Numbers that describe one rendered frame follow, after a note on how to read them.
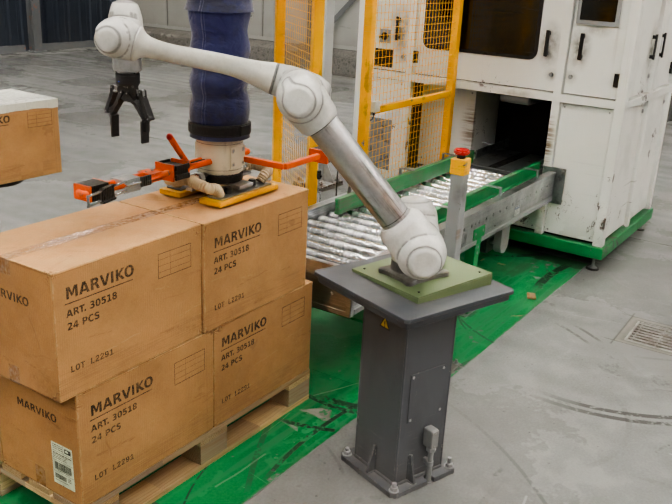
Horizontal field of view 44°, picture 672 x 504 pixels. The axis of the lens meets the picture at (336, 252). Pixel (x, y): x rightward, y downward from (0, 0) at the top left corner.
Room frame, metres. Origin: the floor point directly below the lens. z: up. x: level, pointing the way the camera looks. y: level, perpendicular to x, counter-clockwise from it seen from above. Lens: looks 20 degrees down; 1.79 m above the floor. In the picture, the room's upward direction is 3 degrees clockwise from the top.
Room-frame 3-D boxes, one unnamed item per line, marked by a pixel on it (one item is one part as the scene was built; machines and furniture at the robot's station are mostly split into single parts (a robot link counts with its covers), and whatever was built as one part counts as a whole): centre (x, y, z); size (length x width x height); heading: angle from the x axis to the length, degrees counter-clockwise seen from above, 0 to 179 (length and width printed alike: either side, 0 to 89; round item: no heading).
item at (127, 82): (2.60, 0.68, 1.38); 0.08 x 0.07 x 0.09; 57
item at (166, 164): (2.75, 0.57, 1.08); 0.10 x 0.08 x 0.06; 58
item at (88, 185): (2.45, 0.76, 1.08); 0.08 x 0.07 x 0.05; 148
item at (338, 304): (3.30, 0.21, 0.48); 0.70 x 0.03 x 0.15; 57
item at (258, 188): (2.91, 0.36, 0.98); 0.34 x 0.10 x 0.05; 148
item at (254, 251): (2.94, 0.45, 0.74); 0.60 x 0.40 x 0.40; 148
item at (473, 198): (4.43, -0.84, 0.60); 1.60 x 0.10 x 0.09; 147
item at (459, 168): (3.50, -0.52, 0.50); 0.07 x 0.07 x 1.00; 57
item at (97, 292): (2.43, 0.78, 0.74); 0.60 x 0.40 x 0.40; 148
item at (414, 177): (4.72, -0.40, 0.60); 1.60 x 0.10 x 0.09; 147
